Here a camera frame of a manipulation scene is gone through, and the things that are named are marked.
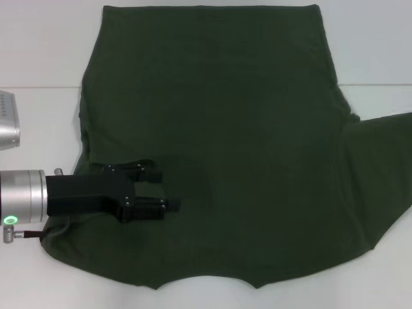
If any dark green t-shirt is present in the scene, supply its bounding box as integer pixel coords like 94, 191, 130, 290
40, 3, 412, 290

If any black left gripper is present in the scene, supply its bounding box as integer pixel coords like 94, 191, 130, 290
45, 162, 182, 224

